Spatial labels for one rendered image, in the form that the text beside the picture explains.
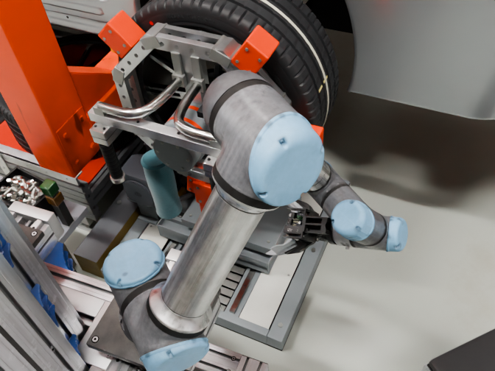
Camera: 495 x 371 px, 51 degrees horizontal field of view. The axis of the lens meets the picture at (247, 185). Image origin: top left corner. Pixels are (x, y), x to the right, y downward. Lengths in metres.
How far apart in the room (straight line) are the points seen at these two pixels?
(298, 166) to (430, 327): 1.50
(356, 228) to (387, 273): 1.20
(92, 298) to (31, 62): 0.72
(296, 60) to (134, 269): 0.70
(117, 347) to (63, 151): 0.87
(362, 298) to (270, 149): 1.52
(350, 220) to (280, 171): 0.37
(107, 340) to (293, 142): 0.69
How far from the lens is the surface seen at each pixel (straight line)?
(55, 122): 1.79
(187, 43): 1.35
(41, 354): 1.11
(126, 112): 1.35
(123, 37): 1.47
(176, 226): 2.16
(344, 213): 1.02
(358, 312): 2.09
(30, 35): 1.65
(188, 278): 0.83
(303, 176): 0.71
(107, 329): 1.20
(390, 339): 2.07
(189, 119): 1.43
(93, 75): 1.91
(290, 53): 1.37
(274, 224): 2.02
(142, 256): 0.99
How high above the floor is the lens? 1.85
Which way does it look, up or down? 49 degrees down
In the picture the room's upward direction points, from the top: 5 degrees counter-clockwise
